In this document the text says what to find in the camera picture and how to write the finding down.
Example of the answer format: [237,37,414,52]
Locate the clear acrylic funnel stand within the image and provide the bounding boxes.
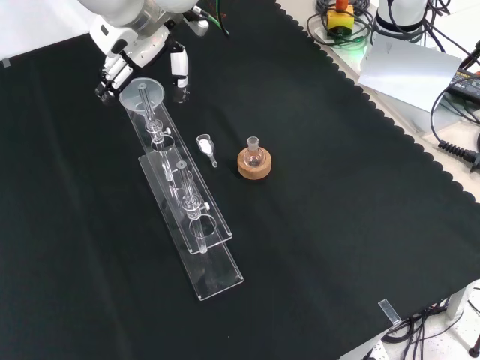
[124,82,245,303]

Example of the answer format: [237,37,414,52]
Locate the white bench leg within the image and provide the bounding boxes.
[445,279,480,320]

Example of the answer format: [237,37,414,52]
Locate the black bench cloth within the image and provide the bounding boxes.
[0,0,480,360]

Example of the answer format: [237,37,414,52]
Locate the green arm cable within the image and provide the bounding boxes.
[194,5,230,38]

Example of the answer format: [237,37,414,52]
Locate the white arm base, black ring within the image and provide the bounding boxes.
[374,0,429,39]

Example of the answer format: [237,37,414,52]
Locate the black adapter cable loop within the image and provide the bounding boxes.
[429,82,480,148]

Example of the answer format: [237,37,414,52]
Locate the black power adapter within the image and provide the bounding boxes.
[448,67,480,107]

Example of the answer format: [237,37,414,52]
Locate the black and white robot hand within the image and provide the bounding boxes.
[89,17,191,104]

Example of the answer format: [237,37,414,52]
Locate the cork ring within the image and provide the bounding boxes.
[237,146,273,182]

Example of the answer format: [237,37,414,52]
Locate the black cables round stop button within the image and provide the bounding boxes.
[306,0,377,49]

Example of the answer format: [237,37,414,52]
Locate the translucent plastic funnel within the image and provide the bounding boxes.
[118,76,165,128]

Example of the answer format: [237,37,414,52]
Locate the round-bottom glass flask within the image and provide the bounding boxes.
[242,136,267,170]

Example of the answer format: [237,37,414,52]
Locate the yellow stop button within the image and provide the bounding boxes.
[325,0,356,38]

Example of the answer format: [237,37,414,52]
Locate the black cables under bench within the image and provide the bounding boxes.
[359,295,480,360]

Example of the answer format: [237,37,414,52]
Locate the pale board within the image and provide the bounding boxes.
[356,31,463,113]

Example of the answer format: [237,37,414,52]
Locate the glass weighing funnel with powder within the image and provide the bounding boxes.
[195,133,219,169]

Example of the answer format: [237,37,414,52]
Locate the black ribbed plug cable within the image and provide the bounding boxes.
[437,139,480,173]

